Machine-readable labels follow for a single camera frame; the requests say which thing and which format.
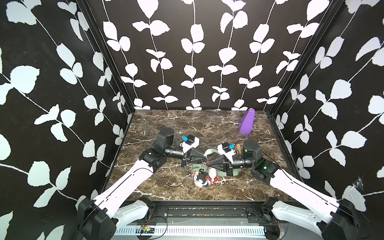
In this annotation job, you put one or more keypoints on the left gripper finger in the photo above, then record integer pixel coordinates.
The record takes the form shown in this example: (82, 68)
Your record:
(196, 154)
(198, 162)

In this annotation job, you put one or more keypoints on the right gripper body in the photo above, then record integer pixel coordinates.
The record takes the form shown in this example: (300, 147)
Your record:
(230, 169)

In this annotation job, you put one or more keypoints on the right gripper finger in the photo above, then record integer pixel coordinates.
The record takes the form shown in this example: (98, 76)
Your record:
(221, 168)
(215, 157)

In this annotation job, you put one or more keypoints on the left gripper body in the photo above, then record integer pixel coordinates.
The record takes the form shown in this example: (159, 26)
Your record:
(185, 159)

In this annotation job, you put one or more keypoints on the green corduroy bag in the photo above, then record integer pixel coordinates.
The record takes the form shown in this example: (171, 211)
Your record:
(205, 167)

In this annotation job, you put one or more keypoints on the penguin plush keychain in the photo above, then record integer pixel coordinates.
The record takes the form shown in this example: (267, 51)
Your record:
(200, 179)

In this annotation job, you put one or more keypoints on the red white santa charm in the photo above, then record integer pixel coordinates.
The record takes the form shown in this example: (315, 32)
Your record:
(212, 176)

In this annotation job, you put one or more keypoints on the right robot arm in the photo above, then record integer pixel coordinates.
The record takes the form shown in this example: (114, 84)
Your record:
(321, 214)

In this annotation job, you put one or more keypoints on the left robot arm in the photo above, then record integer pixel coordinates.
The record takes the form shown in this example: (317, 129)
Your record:
(99, 218)

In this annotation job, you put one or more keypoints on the wooden block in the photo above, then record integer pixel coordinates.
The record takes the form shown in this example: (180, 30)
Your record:
(239, 148)

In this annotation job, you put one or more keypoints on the purple plastic object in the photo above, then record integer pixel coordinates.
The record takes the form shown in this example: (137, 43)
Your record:
(246, 122)

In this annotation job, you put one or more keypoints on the small green circuit board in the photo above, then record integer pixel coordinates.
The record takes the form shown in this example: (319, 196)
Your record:
(147, 230)

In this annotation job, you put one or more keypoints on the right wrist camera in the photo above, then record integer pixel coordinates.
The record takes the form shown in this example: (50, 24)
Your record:
(227, 150)

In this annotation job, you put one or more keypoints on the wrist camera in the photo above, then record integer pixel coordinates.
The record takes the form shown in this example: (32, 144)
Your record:
(189, 142)
(227, 150)

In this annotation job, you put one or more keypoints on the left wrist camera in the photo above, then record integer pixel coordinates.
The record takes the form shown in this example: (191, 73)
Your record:
(189, 142)

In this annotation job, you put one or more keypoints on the black aluminium rail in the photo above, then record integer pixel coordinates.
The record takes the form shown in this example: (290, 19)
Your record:
(251, 211)

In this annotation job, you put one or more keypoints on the white perforated cable tray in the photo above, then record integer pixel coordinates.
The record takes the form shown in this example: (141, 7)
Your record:
(195, 231)

